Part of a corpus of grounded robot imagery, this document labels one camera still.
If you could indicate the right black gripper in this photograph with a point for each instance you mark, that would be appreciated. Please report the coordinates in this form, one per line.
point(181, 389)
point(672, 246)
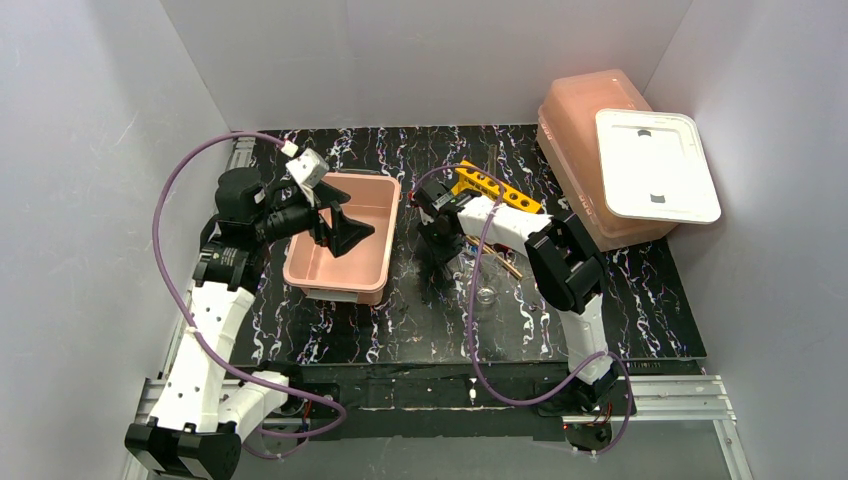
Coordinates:
point(436, 237)

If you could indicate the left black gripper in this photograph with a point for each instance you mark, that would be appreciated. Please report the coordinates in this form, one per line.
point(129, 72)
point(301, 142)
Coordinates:
point(325, 221)

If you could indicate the clear plastic funnel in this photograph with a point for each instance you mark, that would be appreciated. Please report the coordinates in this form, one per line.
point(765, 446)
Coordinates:
point(491, 272)

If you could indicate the clear glass beaker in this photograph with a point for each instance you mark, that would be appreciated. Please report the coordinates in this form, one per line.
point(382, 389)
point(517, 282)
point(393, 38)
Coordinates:
point(486, 294)

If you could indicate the pink plastic bin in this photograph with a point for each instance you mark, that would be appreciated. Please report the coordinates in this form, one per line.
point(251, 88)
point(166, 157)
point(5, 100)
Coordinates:
point(361, 275)

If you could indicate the clear glass test tube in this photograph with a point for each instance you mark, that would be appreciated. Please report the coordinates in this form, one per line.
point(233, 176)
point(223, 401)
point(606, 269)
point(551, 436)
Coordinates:
point(492, 156)

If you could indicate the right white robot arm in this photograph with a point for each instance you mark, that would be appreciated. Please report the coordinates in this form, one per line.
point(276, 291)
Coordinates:
point(568, 269)

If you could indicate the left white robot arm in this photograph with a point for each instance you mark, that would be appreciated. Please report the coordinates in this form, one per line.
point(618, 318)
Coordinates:
point(207, 407)

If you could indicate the wooden test tube clamp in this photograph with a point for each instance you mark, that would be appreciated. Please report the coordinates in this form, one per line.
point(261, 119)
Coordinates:
point(513, 271)

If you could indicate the yellow test tube rack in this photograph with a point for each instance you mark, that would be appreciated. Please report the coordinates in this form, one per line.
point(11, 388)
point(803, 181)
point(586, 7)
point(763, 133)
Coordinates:
point(479, 182)

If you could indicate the large pink storage box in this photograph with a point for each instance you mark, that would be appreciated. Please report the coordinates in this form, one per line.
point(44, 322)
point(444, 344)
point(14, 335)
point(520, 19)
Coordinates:
point(567, 136)

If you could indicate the white box lid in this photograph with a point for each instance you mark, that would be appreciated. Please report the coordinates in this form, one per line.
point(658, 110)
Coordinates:
point(653, 167)

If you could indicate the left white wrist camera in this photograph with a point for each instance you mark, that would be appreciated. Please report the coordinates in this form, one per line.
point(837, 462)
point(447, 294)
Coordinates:
point(307, 169)

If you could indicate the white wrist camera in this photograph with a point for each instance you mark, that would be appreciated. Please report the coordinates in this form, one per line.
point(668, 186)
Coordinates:
point(462, 198)
point(307, 169)

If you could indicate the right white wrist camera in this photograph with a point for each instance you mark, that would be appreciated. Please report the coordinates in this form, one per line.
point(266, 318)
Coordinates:
point(462, 198)

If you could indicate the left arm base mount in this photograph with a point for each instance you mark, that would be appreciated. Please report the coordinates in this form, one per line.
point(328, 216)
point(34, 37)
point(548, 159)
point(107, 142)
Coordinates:
point(306, 429)

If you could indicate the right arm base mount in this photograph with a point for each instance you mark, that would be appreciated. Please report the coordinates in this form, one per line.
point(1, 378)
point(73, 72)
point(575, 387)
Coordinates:
point(592, 418)

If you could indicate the aluminium frame rail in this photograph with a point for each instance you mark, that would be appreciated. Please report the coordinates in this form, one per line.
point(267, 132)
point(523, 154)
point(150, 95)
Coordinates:
point(447, 400)

